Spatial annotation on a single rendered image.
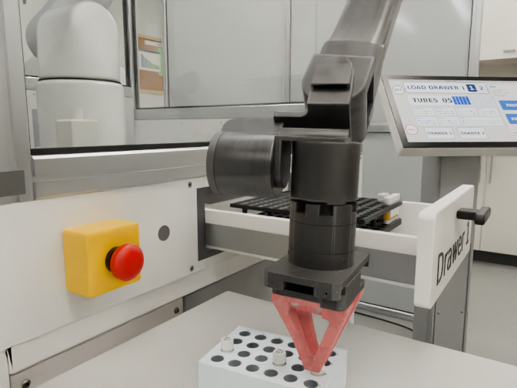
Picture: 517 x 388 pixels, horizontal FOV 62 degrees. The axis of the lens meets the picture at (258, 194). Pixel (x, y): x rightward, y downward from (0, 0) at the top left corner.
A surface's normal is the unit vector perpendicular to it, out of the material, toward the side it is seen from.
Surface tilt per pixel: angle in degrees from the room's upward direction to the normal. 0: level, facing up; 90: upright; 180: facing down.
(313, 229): 89
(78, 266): 90
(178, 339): 0
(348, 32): 35
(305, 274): 2
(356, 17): 45
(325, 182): 89
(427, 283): 90
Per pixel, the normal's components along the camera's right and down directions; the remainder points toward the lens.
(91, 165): 0.83, 0.08
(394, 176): -0.56, 0.12
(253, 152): -0.25, -0.29
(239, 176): -0.29, 0.44
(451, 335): 0.12, 0.14
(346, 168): 0.49, 0.14
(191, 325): 0.00, -0.99
